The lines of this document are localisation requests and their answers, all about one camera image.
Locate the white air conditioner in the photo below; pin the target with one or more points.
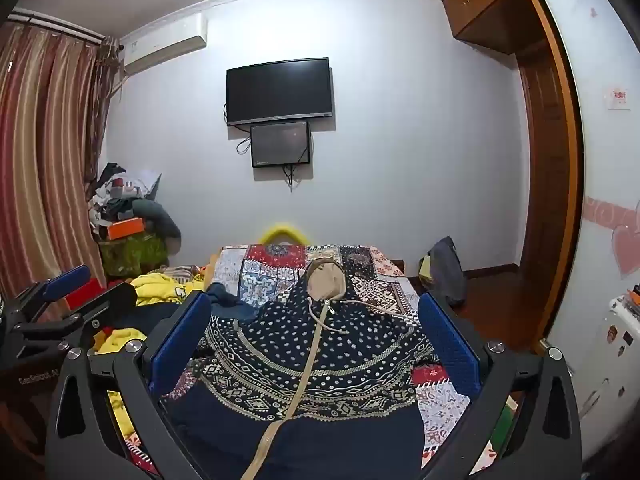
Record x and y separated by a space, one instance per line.
165 42

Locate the navy patterned hooded jacket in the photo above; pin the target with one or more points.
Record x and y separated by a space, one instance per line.
300 360

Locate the striped red curtain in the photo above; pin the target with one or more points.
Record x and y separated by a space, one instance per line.
45 160

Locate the red and white wall sticker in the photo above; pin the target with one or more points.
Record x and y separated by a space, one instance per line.
618 98

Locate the pile of mixed clothes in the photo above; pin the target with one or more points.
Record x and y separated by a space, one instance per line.
112 187

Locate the red box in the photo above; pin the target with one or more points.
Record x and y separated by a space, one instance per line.
82 294

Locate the white door with pink hearts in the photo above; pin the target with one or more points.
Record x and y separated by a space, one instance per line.
600 170

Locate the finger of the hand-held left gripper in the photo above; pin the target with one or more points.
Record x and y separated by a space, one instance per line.
102 307
70 280

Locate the white curtain rail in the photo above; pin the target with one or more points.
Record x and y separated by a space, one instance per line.
60 25

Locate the orange box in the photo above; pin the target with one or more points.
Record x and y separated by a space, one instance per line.
126 228

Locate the grey cloth bag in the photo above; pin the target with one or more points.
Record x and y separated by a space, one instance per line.
160 220

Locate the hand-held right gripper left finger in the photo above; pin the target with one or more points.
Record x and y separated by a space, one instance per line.
182 345

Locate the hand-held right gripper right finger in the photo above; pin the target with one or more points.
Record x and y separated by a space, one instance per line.
450 347

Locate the wooden overhead cabinet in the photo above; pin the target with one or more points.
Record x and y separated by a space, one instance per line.
492 5

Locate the white cabinet with stickers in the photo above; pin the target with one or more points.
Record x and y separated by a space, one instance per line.
615 360

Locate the green object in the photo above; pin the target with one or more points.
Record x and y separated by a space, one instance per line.
502 425

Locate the grey backpack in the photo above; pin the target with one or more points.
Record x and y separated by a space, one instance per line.
449 270

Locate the blue denim garment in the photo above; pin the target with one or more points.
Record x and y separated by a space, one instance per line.
232 302

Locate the large black wall television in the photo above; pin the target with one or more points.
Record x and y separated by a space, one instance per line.
280 91

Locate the small black wall monitor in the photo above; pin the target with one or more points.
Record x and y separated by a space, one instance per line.
280 144

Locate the yellow printed garment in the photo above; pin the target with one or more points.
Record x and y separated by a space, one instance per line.
160 287

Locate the green patterned cloth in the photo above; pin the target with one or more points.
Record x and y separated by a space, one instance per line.
132 255

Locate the patchwork printed blanket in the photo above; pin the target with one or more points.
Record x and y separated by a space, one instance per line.
280 272

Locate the wooden door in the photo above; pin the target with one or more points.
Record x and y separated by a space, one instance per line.
547 185

